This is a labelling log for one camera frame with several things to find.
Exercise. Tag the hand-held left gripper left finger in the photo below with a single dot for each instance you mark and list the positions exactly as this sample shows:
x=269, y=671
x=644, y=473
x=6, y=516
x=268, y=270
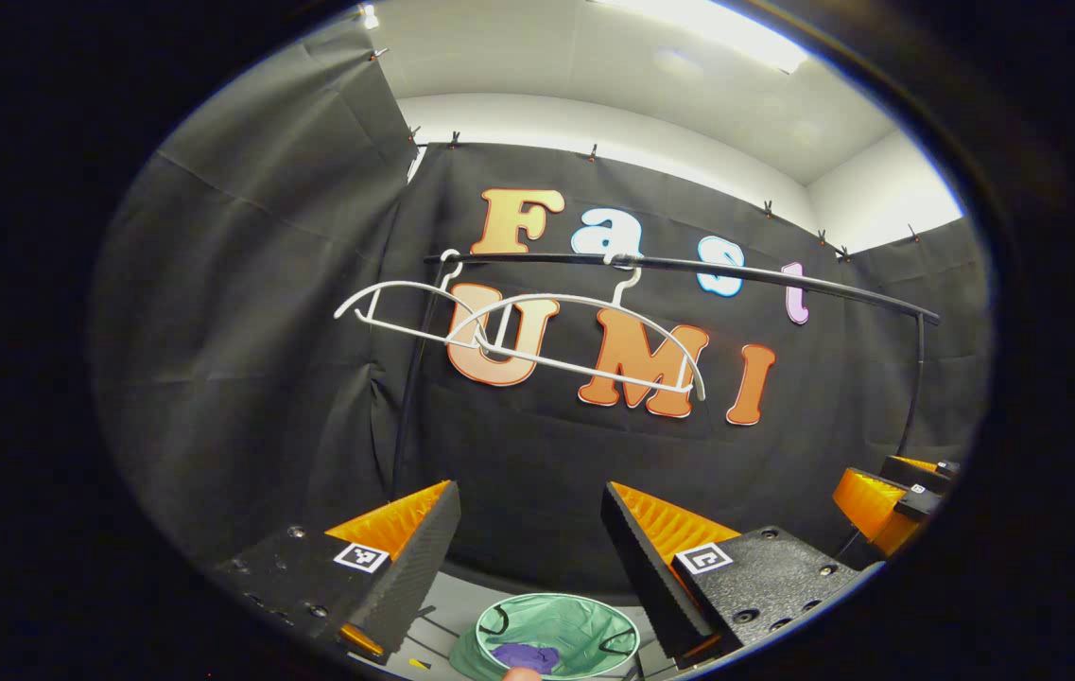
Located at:
x=414, y=577

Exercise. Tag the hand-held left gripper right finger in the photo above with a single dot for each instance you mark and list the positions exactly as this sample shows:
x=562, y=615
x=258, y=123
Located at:
x=650, y=577

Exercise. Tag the white clothes hanger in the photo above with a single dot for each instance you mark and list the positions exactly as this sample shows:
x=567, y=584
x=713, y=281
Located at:
x=584, y=367
x=405, y=283

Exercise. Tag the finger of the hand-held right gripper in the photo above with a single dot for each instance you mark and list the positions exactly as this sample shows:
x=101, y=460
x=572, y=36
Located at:
x=920, y=471
x=868, y=506

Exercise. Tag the row of backdrop clips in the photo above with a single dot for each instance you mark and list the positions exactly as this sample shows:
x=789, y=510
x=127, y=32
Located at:
x=768, y=208

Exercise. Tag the small ceiling light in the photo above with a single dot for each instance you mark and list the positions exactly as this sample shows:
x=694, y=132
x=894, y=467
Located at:
x=369, y=14

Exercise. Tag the large ceiling light panel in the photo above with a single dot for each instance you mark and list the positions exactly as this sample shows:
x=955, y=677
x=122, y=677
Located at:
x=717, y=28

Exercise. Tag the black backdrop cloth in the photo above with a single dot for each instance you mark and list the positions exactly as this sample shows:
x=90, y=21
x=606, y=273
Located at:
x=216, y=331

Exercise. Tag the black clothes rail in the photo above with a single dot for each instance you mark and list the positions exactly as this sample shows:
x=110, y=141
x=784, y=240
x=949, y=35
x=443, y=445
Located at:
x=783, y=275

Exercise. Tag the green laundry hamper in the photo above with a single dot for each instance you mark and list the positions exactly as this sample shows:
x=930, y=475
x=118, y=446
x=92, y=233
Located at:
x=575, y=624

